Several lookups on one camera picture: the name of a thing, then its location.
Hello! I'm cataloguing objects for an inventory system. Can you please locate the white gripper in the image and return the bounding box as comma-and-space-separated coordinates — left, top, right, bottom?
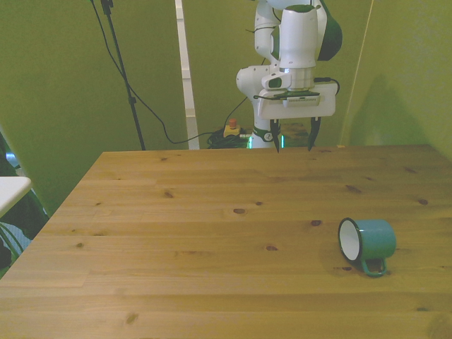
256, 81, 336, 154

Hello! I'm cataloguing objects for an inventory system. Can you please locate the teal enamel mug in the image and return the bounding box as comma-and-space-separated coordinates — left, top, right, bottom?
338, 217, 398, 278

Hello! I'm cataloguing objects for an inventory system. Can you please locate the yellow emergency stop button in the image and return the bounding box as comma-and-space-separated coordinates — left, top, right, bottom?
223, 119, 242, 138

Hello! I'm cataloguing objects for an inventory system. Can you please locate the black tripod stand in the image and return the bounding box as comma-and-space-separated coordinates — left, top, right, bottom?
100, 0, 147, 151

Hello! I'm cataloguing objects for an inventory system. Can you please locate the white side shelf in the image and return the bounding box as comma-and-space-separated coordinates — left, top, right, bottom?
0, 176, 32, 218

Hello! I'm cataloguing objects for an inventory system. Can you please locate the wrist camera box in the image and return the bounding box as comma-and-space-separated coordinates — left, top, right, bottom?
281, 90, 321, 108

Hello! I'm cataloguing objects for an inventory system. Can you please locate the coiled black cable bundle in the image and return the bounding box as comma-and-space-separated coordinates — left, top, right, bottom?
206, 129, 252, 149

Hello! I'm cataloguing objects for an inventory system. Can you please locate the thin beige cord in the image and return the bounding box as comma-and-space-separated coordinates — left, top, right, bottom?
343, 0, 374, 146

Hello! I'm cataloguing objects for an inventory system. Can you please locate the white vertical post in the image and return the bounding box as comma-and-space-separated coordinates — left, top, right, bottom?
174, 0, 201, 150

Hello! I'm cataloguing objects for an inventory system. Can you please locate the long black cable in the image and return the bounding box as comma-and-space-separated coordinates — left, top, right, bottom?
89, 0, 250, 145

